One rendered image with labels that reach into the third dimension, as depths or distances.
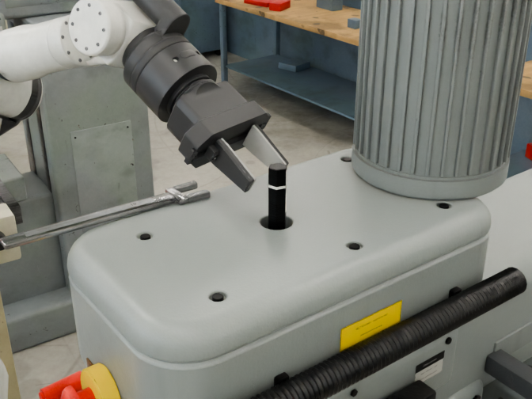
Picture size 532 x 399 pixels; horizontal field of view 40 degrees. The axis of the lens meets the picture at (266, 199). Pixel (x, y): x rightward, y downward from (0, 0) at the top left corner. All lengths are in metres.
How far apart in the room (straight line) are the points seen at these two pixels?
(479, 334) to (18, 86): 0.71
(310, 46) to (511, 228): 6.38
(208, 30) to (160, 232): 7.57
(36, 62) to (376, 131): 0.44
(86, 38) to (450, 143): 0.43
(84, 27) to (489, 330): 0.66
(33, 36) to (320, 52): 6.43
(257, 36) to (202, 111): 7.35
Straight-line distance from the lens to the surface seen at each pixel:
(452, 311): 0.86
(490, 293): 0.90
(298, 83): 6.78
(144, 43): 0.86
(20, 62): 1.01
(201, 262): 0.76
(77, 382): 0.91
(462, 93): 0.85
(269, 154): 0.84
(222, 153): 0.80
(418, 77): 0.85
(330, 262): 0.76
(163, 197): 0.88
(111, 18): 0.86
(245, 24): 8.31
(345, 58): 7.07
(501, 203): 1.22
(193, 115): 0.81
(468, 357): 1.05
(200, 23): 8.28
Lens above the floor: 2.28
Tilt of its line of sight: 27 degrees down
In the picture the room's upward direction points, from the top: straight up
